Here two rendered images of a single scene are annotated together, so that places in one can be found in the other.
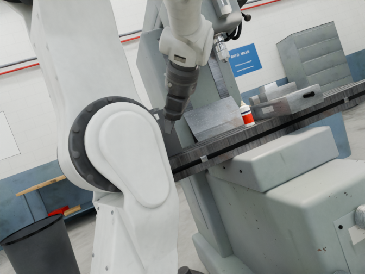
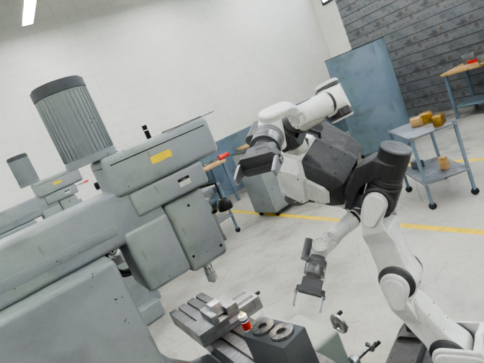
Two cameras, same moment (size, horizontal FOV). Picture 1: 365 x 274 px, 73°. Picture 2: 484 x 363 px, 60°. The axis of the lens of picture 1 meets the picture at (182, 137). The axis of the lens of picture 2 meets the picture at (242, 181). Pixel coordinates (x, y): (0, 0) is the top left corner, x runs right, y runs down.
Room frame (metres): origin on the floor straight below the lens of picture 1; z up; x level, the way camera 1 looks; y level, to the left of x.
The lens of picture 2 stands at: (1.21, 1.50, 1.91)
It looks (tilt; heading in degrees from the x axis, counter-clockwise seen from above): 11 degrees down; 256
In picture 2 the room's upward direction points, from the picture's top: 23 degrees counter-clockwise
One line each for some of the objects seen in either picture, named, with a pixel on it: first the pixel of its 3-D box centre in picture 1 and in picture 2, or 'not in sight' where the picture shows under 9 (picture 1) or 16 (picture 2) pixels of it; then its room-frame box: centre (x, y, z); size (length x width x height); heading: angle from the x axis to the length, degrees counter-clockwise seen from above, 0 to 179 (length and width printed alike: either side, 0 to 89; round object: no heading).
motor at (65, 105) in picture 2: not in sight; (74, 124); (1.31, -0.23, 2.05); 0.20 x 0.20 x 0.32
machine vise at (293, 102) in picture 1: (276, 101); (224, 313); (1.07, -0.44, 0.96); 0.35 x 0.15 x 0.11; 11
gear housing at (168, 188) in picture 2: not in sight; (161, 188); (1.11, -0.28, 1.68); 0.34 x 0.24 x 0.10; 14
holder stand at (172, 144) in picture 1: (145, 138); (281, 351); (0.98, 0.14, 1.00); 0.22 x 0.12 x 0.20; 114
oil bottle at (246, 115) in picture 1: (245, 113); (244, 320); (1.02, -0.28, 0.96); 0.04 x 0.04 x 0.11
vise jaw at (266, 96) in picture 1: (277, 92); (225, 304); (1.05, -0.45, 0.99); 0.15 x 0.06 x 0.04; 101
